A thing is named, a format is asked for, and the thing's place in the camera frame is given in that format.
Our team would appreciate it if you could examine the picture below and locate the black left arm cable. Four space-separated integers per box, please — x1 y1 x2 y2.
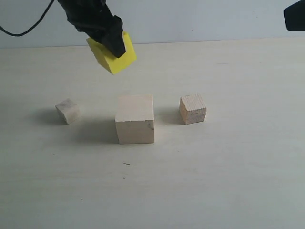
0 0 56 37

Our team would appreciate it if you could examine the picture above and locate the small wooden cube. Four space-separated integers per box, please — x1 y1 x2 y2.
55 98 81 125

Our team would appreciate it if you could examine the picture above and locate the medium wooden cube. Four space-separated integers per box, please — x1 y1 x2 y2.
179 94 207 125

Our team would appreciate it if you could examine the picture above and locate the yellow cube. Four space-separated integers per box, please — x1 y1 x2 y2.
86 31 138 76

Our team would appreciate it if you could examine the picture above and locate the large wooden cube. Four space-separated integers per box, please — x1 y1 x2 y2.
115 94 154 144

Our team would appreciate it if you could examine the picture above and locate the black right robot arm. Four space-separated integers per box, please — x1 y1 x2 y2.
284 0 305 31

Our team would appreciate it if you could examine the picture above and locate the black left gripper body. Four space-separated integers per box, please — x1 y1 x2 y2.
59 0 113 30

